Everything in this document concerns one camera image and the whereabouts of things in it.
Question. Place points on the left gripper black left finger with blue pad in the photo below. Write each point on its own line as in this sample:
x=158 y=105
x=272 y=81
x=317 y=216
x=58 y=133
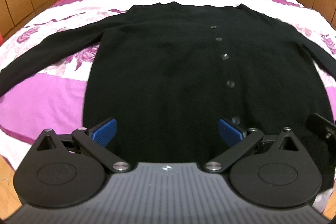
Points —
x=68 y=169

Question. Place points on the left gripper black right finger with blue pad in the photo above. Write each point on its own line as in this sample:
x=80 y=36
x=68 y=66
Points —
x=268 y=170

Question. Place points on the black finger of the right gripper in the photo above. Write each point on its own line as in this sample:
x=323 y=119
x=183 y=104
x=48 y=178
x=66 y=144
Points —
x=322 y=128

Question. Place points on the pink purple floral bedspread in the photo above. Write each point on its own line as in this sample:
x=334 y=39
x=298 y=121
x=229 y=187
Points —
x=54 y=97

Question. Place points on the black button cardigan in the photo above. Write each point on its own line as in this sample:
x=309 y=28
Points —
x=169 y=73

